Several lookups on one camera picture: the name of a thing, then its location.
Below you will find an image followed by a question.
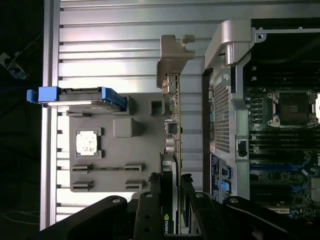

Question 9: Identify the green RAM stick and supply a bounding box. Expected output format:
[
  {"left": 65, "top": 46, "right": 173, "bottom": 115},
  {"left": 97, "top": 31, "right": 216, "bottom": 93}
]
[{"left": 86, "top": 165, "right": 128, "bottom": 172}]

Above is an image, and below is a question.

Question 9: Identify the grey parts rack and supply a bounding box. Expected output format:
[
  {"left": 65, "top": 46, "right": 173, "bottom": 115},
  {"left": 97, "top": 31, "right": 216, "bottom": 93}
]
[{"left": 67, "top": 93, "right": 167, "bottom": 193}]

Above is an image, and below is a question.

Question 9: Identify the long PCIe expansion slot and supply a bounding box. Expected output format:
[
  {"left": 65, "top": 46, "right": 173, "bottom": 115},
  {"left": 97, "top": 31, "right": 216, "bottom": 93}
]
[
  {"left": 249, "top": 184, "right": 312, "bottom": 195},
  {"left": 249, "top": 161, "right": 310, "bottom": 174}
]

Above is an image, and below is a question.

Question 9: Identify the green motherboard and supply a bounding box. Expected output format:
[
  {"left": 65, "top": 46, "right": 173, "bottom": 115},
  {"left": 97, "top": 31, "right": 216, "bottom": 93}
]
[{"left": 244, "top": 82, "right": 320, "bottom": 227}]

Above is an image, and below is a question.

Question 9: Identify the silver CPU chip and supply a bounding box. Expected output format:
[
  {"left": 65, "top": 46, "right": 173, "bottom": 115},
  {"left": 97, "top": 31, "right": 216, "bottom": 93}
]
[{"left": 75, "top": 129, "right": 98, "bottom": 155}]

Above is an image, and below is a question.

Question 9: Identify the black grey PC case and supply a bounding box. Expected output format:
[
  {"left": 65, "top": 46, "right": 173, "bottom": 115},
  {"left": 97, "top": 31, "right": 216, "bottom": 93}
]
[{"left": 201, "top": 19, "right": 320, "bottom": 240}]

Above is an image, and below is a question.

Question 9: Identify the hard disk with blue carrier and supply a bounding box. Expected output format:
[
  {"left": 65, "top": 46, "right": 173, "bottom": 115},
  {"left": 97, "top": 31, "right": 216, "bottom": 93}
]
[{"left": 26, "top": 86, "right": 127, "bottom": 112}]

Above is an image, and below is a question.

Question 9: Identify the CPU socket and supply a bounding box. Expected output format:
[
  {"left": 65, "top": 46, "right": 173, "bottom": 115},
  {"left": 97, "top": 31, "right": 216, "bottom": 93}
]
[{"left": 266, "top": 89, "right": 318, "bottom": 129}]

